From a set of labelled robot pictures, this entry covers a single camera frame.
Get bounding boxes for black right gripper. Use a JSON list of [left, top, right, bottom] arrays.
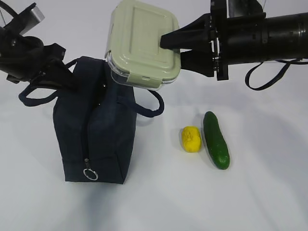
[[160, 0, 265, 81]]

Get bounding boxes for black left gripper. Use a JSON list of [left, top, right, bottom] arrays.
[[6, 43, 78, 91]]

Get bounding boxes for glass container green lid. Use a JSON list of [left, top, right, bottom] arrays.
[[105, 0, 181, 90]]

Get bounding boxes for dark navy lunch bag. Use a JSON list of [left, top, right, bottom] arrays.
[[19, 56, 165, 184]]

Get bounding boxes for yellow lemon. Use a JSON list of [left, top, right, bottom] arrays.
[[181, 126, 201, 153]]

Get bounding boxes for green cucumber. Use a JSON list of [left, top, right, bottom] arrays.
[[203, 111, 231, 170]]

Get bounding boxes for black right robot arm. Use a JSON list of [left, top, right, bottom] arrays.
[[160, 0, 308, 81]]

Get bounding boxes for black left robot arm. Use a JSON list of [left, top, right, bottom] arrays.
[[0, 28, 78, 91]]

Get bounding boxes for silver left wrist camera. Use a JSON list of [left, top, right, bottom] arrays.
[[0, 1, 45, 35]]

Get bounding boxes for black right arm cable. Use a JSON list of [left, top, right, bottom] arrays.
[[244, 58, 308, 91]]

